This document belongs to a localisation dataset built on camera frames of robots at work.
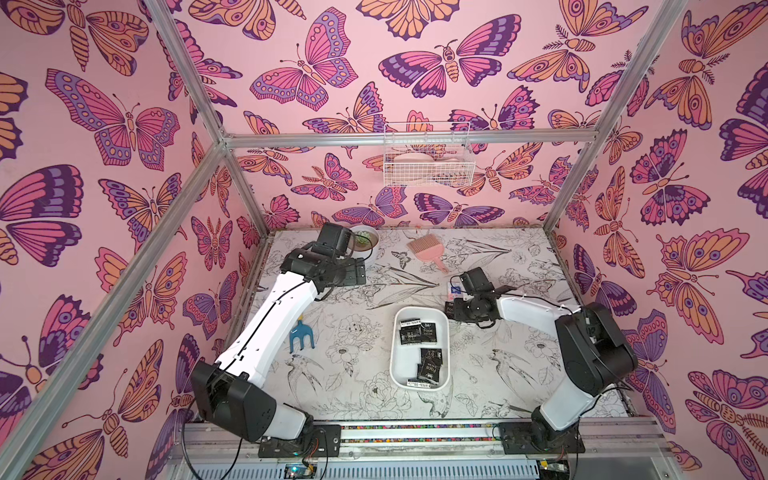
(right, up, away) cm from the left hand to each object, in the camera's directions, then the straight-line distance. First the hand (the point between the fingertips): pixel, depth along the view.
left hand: (349, 270), depth 80 cm
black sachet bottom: (+21, -27, +1) cm, 35 cm away
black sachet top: (+22, -19, +10) cm, 31 cm away
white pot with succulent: (+2, +9, +23) cm, 25 cm away
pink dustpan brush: (+26, +7, +34) cm, 43 cm away
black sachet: (+17, -19, +10) cm, 27 cm away
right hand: (+31, -14, +15) cm, 37 cm away
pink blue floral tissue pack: (+33, -8, +20) cm, 39 cm away
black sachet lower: (+22, -25, +4) cm, 34 cm away
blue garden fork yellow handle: (-17, -20, +14) cm, 30 cm away
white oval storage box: (+15, -26, +6) cm, 31 cm away
